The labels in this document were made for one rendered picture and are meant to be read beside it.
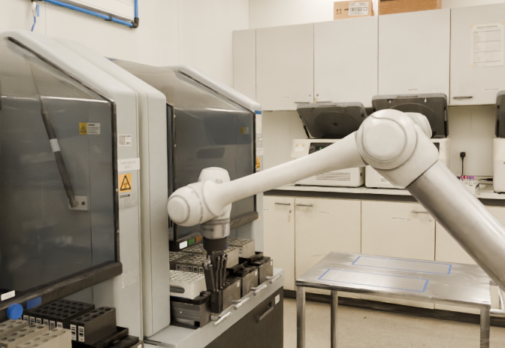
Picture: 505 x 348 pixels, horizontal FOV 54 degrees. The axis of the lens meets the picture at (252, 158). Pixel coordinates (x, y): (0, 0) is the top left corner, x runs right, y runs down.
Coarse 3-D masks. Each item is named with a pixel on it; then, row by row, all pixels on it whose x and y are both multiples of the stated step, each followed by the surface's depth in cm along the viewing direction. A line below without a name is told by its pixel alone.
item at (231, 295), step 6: (228, 276) 176; (228, 282) 169; (234, 282) 173; (228, 288) 168; (234, 288) 172; (222, 294) 164; (228, 294) 168; (234, 294) 172; (222, 300) 164; (228, 300) 168; (234, 300) 170; (246, 300) 170; (222, 306) 164; (228, 306) 168; (234, 306) 164; (240, 306) 166
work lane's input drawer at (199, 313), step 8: (200, 296) 154; (208, 296) 155; (176, 304) 153; (184, 304) 152; (192, 304) 151; (200, 304) 151; (208, 304) 154; (176, 312) 153; (184, 312) 152; (192, 312) 150; (200, 312) 149; (208, 312) 154; (192, 320) 151; (200, 320) 150; (208, 320) 154; (216, 320) 151
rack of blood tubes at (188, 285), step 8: (176, 272) 165; (184, 272) 164; (176, 280) 155; (184, 280) 155; (192, 280) 156; (200, 280) 156; (176, 288) 166; (184, 288) 153; (192, 288) 152; (200, 288) 156; (184, 296) 153; (192, 296) 152
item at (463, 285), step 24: (336, 264) 189; (360, 264) 189; (384, 264) 189; (408, 264) 188; (432, 264) 188; (456, 264) 188; (336, 288) 164; (360, 288) 160; (384, 288) 160; (408, 288) 160; (432, 288) 159; (456, 288) 159; (480, 288) 159; (336, 312) 208; (480, 312) 146; (336, 336) 209; (480, 336) 146
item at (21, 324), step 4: (20, 320) 119; (24, 320) 119; (12, 324) 117; (16, 324) 117; (20, 324) 117; (24, 324) 118; (0, 328) 114; (4, 328) 114; (8, 328) 114; (12, 328) 115; (16, 328) 116; (20, 328) 117; (0, 332) 112; (4, 332) 113; (8, 332) 114; (12, 332) 115; (0, 336) 112
